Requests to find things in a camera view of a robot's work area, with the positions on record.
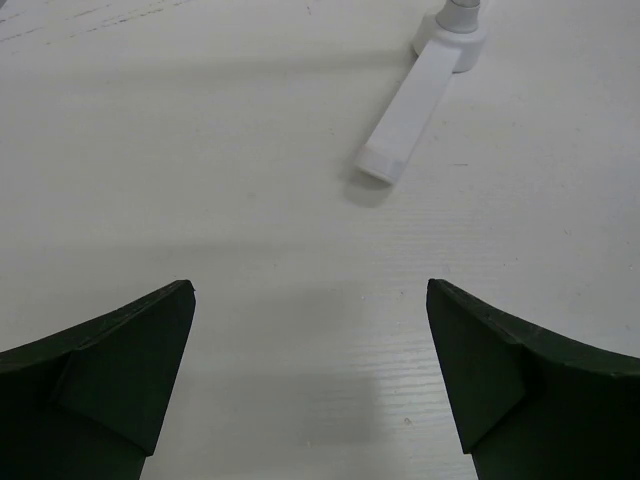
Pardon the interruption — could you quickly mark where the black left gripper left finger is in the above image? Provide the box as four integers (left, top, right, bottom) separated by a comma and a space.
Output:
1, 280, 196, 479

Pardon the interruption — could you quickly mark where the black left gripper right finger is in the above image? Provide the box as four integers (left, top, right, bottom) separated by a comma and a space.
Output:
426, 279, 639, 479

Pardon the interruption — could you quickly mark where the white clothes rack frame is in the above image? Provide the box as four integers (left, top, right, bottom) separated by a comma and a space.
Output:
356, 0, 487, 185

